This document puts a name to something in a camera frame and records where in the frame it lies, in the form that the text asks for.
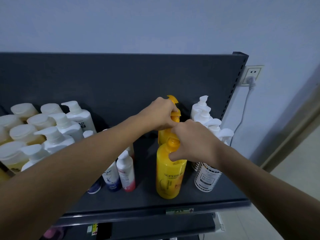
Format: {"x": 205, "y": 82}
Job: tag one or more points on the brown door frame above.
{"x": 292, "y": 132}

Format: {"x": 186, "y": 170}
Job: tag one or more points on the dark blue bottle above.
{"x": 95, "y": 187}

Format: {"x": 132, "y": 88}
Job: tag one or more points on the person's left forearm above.
{"x": 62, "y": 172}

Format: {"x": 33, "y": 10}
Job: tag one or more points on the yellow and green shelf label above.
{"x": 92, "y": 229}

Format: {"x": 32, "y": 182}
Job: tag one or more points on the white wall socket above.
{"x": 257, "y": 71}

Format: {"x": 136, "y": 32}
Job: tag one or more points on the person's left fingers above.
{"x": 172, "y": 107}

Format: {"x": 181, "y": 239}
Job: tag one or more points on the person's right forearm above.
{"x": 262, "y": 192}

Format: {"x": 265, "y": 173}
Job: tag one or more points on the green and red shelf label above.
{"x": 180, "y": 211}

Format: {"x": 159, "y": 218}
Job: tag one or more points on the person's right hand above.
{"x": 197, "y": 144}

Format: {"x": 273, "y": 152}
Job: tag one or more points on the small white-capped bottle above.
{"x": 88, "y": 133}

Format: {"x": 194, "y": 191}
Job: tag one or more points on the dark grey shelf unit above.
{"x": 120, "y": 82}

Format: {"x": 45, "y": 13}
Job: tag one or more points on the group of yellow flip-cap bottles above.
{"x": 25, "y": 133}

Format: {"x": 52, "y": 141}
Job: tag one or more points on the white pump bottle black print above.
{"x": 35, "y": 154}
{"x": 81, "y": 117}
{"x": 56, "y": 143}
{"x": 68, "y": 128}

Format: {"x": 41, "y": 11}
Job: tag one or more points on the yellow pump bottle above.
{"x": 170, "y": 178}
{"x": 163, "y": 136}

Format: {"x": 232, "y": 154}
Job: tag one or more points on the white pump bottle striped label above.
{"x": 201, "y": 105}
{"x": 203, "y": 117}
{"x": 207, "y": 178}
{"x": 214, "y": 125}

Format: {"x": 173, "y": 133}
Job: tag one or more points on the person's right thumb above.
{"x": 176, "y": 156}

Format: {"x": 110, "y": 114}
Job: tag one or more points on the white and blue bottle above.
{"x": 111, "y": 177}

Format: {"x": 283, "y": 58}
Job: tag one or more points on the white plug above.
{"x": 251, "y": 81}

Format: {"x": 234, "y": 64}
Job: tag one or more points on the person's left hand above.
{"x": 157, "y": 114}

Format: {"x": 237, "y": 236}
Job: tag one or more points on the white and red bottle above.
{"x": 126, "y": 172}
{"x": 131, "y": 150}

